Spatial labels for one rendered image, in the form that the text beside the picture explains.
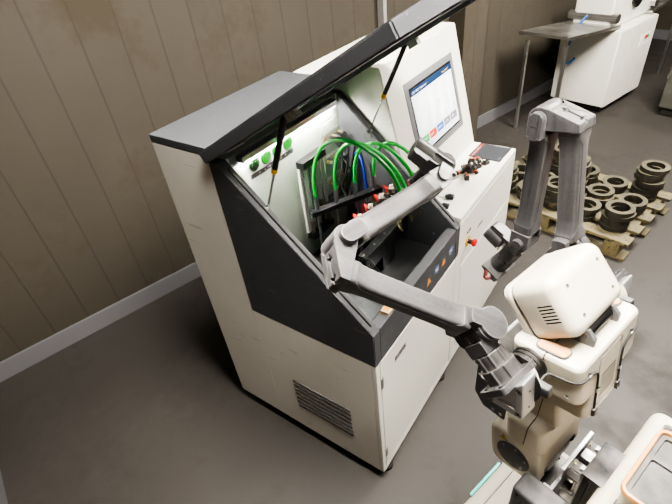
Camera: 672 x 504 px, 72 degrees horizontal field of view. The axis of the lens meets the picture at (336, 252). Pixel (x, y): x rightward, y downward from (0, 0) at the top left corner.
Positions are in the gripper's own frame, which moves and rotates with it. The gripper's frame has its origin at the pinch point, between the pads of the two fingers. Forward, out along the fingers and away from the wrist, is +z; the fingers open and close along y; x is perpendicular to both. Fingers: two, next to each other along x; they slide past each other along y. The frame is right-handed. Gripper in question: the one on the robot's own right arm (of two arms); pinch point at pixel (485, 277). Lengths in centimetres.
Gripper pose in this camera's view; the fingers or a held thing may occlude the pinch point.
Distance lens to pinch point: 166.0
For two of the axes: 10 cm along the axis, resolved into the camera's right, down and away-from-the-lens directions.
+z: -2.0, 5.1, 8.4
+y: -7.6, 4.5, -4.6
